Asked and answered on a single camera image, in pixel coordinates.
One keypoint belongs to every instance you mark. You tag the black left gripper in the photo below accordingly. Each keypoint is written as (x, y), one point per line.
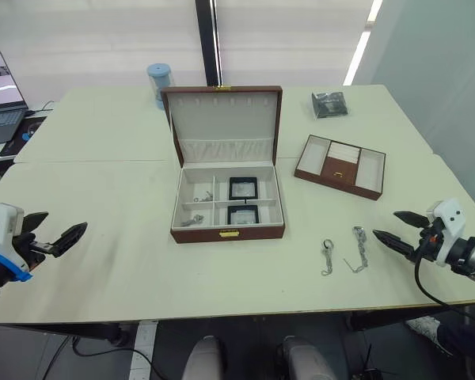
(29, 249)

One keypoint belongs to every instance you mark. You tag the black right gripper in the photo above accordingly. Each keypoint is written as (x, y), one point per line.
(429, 245)

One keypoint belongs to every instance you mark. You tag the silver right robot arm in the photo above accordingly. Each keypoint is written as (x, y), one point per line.
(473, 257)

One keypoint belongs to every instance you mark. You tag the brown jewelry tray insert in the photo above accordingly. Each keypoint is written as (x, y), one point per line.
(342, 170)

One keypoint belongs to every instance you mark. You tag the black square display case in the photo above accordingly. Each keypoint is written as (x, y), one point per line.
(242, 215)
(243, 188)

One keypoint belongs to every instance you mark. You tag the brown open jewelry box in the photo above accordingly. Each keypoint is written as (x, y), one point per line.
(225, 130)

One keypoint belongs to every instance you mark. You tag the black mouse pad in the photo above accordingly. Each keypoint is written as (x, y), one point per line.
(25, 136)

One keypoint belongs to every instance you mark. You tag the white grey sneaker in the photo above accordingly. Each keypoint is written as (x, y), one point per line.
(425, 326)

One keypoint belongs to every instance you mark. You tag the dark trouser leg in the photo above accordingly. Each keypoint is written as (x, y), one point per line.
(465, 336)

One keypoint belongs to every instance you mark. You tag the grey laptop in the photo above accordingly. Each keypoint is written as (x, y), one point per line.
(0, 103)

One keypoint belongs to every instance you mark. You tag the black plastic bag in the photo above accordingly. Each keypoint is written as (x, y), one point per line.
(330, 104)

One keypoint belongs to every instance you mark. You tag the small black floor device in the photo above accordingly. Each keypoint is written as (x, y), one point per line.
(366, 372)

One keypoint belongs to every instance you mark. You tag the grey rounded shape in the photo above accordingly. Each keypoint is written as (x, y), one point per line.
(306, 358)
(204, 358)

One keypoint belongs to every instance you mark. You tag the blue lidded clear cylinder container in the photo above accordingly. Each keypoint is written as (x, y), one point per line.
(159, 81)

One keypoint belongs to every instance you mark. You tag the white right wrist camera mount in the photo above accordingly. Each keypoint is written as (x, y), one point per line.
(449, 225)

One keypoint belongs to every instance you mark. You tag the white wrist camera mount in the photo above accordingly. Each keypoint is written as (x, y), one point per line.
(449, 225)
(0, 229)

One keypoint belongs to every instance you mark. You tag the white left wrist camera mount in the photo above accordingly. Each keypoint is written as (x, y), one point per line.
(0, 229)

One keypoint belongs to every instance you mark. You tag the black table leg frame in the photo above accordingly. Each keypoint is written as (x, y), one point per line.
(103, 331)

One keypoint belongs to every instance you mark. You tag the black window post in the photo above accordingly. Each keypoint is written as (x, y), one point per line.
(210, 43)

